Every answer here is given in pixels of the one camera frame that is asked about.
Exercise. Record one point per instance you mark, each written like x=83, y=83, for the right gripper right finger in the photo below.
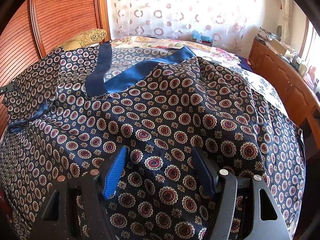
x=245, y=209

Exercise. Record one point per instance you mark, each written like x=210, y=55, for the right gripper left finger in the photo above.
x=57, y=217

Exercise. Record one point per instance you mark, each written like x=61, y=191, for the navy patterned silk garment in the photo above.
x=70, y=111

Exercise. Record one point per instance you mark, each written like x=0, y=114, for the wooden slatted wardrobe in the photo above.
x=38, y=26

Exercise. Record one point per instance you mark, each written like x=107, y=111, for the gold embroidered pillow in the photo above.
x=83, y=39

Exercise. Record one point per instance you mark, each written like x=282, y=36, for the blue floral bed sheet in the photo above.
x=263, y=87

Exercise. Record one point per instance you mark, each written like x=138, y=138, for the wooden low cabinet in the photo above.
x=300, y=102

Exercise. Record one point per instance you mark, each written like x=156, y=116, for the pink figurine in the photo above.
x=310, y=77

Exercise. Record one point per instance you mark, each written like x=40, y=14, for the floral quilt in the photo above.
x=201, y=50

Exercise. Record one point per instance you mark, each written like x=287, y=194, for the cardboard box on cabinet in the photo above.
x=277, y=47

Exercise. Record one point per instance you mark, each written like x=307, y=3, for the window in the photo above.
x=310, y=53

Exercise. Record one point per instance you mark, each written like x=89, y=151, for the blue item box by curtain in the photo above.
x=199, y=38

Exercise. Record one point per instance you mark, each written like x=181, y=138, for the circle patterned sheer curtain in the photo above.
x=223, y=21

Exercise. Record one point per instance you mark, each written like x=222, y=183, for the side window curtain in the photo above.
x=285, y=15

